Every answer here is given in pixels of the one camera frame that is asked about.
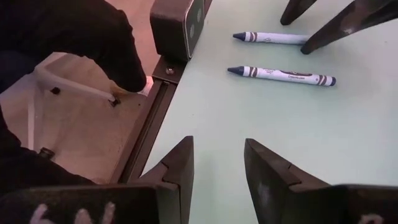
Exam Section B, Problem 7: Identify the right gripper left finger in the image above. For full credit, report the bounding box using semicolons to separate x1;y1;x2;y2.
0;136;195;224

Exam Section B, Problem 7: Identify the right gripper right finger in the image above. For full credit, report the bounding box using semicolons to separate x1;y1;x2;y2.
244;138;398;224

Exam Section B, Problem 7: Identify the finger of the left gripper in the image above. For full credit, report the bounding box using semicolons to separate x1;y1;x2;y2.
279;0;318;26
300;0;398;55

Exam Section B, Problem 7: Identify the blue crayon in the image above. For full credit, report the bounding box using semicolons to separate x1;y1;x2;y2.
232;30;312;45
226;65;337;88

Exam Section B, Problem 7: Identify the black table-level camera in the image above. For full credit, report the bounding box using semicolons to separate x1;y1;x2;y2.
149;0;206;62

